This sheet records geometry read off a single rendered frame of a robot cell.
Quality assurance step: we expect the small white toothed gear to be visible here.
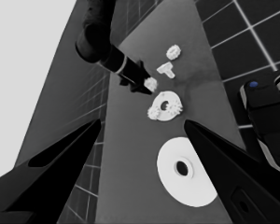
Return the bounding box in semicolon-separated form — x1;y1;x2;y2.
165;44;182;61
147;105;161;120
143;77;159;92
168;101;184;116

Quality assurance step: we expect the small white T-shaped piece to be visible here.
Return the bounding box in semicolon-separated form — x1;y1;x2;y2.
156;61;176;79

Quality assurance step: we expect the large thick white disc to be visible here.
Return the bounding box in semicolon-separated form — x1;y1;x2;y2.
156;136;218;208

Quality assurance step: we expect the white round carrier with pins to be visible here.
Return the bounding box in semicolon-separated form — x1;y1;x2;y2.
147;91;184;122

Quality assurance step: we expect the dark robot body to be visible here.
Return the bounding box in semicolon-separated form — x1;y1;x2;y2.
238;66;280;175

